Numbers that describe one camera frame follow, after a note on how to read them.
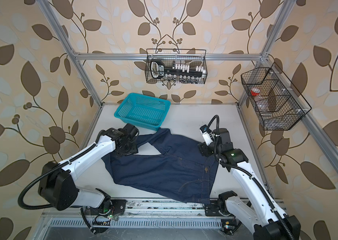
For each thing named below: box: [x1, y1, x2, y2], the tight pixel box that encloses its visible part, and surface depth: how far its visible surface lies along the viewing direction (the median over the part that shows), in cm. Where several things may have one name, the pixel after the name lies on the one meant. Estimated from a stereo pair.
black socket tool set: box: [150, 59, 206, 84], surface depth 86 cm
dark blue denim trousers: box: [101, 128, 219, 204], surface depth 88 cm
